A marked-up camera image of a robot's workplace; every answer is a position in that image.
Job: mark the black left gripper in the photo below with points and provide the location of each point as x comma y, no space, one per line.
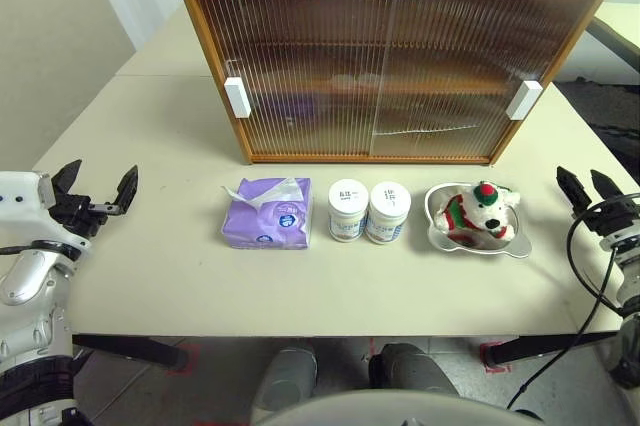
75,213

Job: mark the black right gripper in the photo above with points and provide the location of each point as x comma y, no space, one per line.
612,216

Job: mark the ribbed glass sliding door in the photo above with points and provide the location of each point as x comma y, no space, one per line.
300,46
475,46

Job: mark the purple tissue pack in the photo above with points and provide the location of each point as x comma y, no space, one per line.
280,221

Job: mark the white jar with blue label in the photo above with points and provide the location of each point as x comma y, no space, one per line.
387,213
347,211

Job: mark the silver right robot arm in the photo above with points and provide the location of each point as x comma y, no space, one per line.
630,291

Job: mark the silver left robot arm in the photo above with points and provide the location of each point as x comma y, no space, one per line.
25,281

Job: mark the bear-shaped metal bowl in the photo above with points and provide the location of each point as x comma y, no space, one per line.
515,246

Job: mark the black metal table leg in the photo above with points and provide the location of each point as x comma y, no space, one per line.
130,348
550,343

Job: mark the dark grey rounded shape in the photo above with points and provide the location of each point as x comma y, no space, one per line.
410,371
290,376

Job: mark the light grey robot torso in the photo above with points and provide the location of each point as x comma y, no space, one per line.
395,408

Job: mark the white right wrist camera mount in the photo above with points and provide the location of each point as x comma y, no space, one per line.
622,242

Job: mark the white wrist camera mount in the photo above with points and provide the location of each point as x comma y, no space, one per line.
622,242
20,206

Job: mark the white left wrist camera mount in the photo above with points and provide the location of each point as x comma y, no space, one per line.
20,206

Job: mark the beige table with black frame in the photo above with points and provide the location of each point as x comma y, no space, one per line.
620,41

